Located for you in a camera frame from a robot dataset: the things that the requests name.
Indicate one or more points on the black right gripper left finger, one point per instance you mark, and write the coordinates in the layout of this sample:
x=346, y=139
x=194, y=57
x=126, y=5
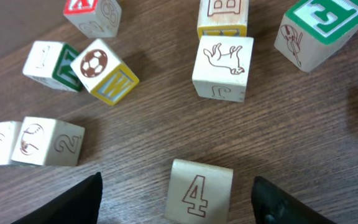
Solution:
x=79, y=204

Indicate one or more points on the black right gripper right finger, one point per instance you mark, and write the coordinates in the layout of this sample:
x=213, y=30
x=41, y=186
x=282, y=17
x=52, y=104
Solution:
x=272, y=205

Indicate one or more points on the wooden block number 4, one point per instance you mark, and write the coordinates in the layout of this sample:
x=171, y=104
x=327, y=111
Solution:
x=198, y=193

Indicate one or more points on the wooden block blue 2 side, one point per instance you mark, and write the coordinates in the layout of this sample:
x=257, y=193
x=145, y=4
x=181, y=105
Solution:
x=48, y=142

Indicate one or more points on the wooden block soccer ball yellow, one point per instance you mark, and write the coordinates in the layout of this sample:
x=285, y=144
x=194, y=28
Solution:
x=103, y=73

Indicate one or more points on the wooden block animal drawing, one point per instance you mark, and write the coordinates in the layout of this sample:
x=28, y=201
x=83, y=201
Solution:
x=222, y=67

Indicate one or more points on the wooden block green E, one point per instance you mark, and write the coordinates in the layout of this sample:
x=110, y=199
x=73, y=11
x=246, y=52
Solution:
x=312, y=30

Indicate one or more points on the wooden block red X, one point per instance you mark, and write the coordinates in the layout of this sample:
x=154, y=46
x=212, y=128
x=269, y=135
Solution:
x=94, y=18

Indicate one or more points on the wooden block yellow side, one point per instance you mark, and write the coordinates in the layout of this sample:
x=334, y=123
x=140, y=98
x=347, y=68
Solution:
x=223, y=17

